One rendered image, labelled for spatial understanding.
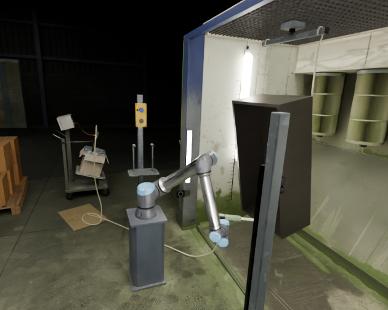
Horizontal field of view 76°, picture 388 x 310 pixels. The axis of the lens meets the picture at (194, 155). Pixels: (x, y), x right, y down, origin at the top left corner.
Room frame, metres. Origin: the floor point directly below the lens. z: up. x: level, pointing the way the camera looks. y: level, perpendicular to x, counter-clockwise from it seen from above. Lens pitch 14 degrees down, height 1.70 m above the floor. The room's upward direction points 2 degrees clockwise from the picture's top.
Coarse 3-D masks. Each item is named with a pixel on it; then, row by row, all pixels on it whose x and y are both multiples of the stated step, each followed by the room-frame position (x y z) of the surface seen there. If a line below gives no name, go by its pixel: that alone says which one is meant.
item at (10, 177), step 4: (12, 168) 3.66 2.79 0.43; (8, 172) 3.34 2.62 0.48; (12, 172) 3.60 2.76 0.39; (8, 176) 3.34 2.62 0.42; (12, 176) 3.56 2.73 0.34; (8, 180) 3.33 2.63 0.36; (12, 180) 3.50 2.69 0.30; (12, 184) 3.45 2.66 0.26; (12, 188) 3.39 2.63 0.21; (12, 192) 3.35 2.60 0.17
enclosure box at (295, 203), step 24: (264, 96) 2.37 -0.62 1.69; (288, 96) 2.18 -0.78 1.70; (240, 120) 2.45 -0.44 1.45; (264, 120) 2.54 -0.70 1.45; (240, 144) 2.46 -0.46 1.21; (264, 144) 2.58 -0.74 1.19; (288, 144) 1.93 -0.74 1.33; (240, 168) 2.48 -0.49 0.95; (288, 168) 1.95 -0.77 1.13; (240, 192) 2.48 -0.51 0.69; (288, 192) 1.97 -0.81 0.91; (288, 216) 1.99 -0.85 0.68
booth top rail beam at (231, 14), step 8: (248, 0) 1.77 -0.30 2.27; (256, 0) 1.69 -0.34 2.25; (264, 0) 1.62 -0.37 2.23; (272, 0) 1.61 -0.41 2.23; (232, 8) 1.96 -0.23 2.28; (240, 8) 1.86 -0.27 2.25; (248, 8) 1.77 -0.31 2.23; (256, 8) 1.76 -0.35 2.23; (224, 16) 2.07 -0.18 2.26; (232, 16) 1.96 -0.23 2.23; (240, 16) 1.95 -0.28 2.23; (208, 24) 2.34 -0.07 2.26; (216, 24) 2.20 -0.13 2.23; (192, 32) 2.70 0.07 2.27; (200, 32) 2.51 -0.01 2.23
